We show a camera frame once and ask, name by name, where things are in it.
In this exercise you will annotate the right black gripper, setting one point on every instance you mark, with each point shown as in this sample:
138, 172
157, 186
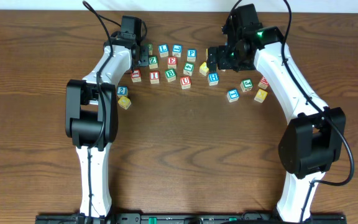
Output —
212, 58

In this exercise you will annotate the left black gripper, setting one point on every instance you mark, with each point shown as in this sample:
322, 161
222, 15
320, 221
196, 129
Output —
143, 57

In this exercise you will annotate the red E block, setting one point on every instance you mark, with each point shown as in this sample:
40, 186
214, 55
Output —
172, 62

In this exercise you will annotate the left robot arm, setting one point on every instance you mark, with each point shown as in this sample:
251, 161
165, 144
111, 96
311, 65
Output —
91, 119

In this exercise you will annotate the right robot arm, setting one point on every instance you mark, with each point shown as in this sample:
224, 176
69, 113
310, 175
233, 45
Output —
314, 135

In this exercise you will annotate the green Z block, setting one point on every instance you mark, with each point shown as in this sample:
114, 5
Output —
153, 62

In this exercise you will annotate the yellow O block centre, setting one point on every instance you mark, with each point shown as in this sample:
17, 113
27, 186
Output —
204, 70

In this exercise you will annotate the yellow o block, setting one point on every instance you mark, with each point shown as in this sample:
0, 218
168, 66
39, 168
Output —
204, 70
124, 102

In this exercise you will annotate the green R block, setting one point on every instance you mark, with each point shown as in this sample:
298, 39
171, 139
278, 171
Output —
150, 48

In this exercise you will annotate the red I block sideways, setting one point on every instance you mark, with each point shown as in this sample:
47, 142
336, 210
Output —
136, 76

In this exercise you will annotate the red I block upright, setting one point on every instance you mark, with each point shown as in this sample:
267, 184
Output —
154, 77

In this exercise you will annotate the blue H block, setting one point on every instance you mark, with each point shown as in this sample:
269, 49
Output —
213, 79

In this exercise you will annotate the blue P block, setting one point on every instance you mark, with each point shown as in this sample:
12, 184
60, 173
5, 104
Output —
191, 55

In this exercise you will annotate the blue L block upright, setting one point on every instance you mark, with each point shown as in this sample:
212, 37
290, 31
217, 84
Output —
163, 50

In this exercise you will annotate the green B block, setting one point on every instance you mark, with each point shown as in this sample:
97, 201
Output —
170, 75

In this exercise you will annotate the red U block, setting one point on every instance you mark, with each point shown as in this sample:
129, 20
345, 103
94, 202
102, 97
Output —
185, 82

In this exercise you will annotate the blue L block rotated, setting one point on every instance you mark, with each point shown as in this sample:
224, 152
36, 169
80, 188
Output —
177, 50

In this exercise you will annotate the blue 2 block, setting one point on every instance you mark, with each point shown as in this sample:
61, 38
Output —
122, 91

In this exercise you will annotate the blue I block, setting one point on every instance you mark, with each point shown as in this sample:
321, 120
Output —
232, 95

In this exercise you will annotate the green J block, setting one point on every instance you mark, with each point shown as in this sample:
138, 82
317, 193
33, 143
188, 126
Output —
246, 85

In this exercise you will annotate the yellow O block left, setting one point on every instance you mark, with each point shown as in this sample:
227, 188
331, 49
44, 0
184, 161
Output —
124, 102

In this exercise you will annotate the red M block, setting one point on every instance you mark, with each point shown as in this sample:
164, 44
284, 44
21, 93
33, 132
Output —
263, 83

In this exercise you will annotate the yellow X block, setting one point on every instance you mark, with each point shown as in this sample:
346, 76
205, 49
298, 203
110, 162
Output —
260, 96

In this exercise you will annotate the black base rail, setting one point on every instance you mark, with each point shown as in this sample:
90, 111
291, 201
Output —
136, 218

